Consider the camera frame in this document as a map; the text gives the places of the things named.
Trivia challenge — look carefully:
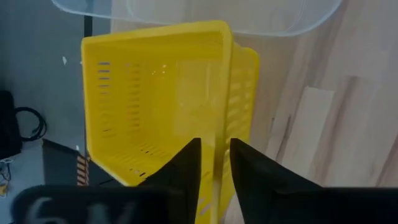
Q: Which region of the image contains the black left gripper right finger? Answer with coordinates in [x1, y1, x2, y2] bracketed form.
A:
[229, 138, 323, 224]

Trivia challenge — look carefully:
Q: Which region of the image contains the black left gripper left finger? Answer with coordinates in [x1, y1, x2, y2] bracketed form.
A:
[138, 138, 203, 224]

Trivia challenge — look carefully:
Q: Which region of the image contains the clear plastic basket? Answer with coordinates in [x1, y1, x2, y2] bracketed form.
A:
[51, 0, 343, 38]

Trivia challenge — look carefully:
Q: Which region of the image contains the dark mat with hazard stripes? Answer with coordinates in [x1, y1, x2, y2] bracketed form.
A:
[42, 138, 124, 187]

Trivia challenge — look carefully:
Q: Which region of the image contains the black equipment case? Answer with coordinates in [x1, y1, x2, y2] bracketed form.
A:
[0, 90, 24, 160]

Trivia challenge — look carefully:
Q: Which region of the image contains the coiled black cable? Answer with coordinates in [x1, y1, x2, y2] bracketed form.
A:
[14, 106, 48, 142]

